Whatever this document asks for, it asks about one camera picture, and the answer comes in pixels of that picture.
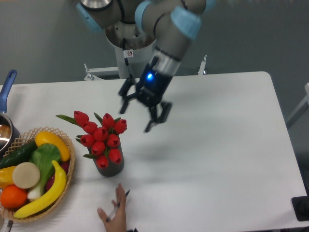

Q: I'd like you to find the blue handled saucepan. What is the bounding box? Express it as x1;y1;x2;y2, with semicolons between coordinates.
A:
0;70;20;159

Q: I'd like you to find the green cucumber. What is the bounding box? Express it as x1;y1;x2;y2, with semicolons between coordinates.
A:
0;141;37;169

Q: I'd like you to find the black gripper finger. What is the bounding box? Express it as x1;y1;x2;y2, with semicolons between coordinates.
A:
144;101;172;133
118;77;139;114

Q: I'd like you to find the dark grey ribbed vase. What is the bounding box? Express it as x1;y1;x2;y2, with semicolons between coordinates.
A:
87;134;125;177

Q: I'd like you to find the woven wicker basket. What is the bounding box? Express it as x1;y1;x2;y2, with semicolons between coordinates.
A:
0;127;75;223

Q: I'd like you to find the beige round disc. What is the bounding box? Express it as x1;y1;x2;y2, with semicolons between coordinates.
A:
12;162;41;189

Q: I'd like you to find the yellow bell pepper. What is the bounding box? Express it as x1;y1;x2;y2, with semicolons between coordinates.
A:
0;166;16;189

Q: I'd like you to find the black silver pen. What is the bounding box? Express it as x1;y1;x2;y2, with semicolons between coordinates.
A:
103;186;130;222

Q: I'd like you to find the yellow banana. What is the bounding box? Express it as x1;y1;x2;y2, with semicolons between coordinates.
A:
14;160;67;218

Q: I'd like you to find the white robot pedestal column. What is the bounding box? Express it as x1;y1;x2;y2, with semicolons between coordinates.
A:
105;21;155;79

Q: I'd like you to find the green bok choy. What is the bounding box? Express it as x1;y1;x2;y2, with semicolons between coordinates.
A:
28;144;61;201

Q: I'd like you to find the red tulip bouquet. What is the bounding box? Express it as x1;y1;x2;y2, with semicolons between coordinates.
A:
56;111;127;170

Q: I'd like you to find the white metal base bracket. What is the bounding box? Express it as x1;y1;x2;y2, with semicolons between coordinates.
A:
84;55;208;81

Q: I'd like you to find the human hand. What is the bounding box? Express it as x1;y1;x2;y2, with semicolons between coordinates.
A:
97;184;127;232

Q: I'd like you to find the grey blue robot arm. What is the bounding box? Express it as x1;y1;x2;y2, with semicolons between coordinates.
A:
76;0;215;132

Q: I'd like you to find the orange fruit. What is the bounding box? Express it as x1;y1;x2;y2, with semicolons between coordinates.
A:
0;185;28;209

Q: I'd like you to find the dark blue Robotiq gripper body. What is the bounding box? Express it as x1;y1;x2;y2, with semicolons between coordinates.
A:
135;64;172;107

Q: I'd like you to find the white furniture frame at right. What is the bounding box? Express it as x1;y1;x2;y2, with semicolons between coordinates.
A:
286;83;309;129

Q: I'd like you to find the dark red vegetable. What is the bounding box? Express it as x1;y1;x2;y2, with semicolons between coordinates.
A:
45;161;70;192

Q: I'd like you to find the black device at table edge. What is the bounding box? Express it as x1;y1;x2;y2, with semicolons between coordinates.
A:
291;196;309;221

